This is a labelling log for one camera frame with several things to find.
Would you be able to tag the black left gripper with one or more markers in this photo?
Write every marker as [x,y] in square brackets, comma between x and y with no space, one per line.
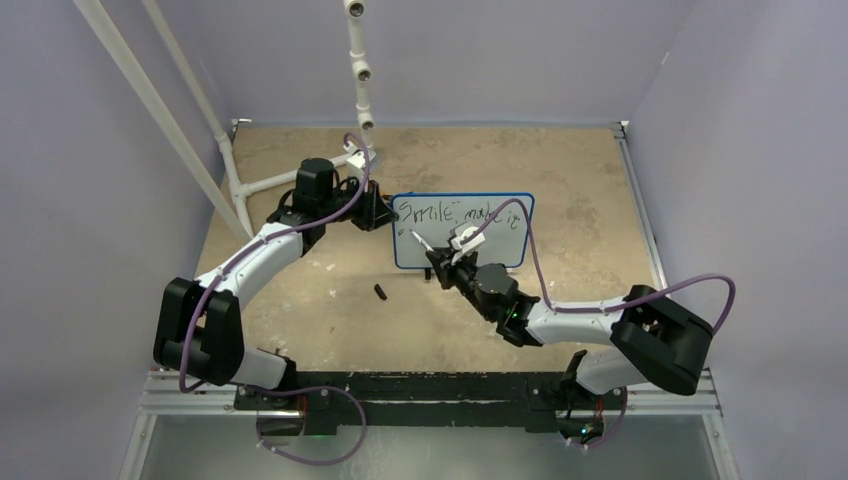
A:
[375,213]

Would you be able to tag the black marker cap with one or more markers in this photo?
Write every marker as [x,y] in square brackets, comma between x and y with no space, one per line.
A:
[380,292]

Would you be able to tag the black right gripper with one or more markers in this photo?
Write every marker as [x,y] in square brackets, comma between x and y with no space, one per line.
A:
[445,268]

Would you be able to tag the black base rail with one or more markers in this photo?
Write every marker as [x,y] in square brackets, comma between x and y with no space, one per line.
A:
[537,402]

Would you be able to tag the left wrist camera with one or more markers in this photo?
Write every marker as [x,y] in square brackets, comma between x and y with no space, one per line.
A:
[356,165]

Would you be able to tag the white whiteboard marker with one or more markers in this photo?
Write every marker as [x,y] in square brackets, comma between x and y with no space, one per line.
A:
[421,241]

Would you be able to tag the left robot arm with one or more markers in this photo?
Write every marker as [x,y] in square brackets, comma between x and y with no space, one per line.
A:
[200,331]

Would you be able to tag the aluminium frame rail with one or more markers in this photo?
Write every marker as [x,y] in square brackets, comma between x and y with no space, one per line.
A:
[161,396]

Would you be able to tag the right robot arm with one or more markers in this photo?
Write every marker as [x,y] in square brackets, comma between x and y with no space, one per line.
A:
[643,337]

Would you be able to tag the blue framed whiteboard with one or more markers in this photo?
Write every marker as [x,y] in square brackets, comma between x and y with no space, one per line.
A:
[434,216]

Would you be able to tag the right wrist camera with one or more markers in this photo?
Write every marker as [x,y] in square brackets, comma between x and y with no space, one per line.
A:
[463,241]

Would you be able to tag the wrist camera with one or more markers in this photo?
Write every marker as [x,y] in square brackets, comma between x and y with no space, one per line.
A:
[356,165]
[463,241]

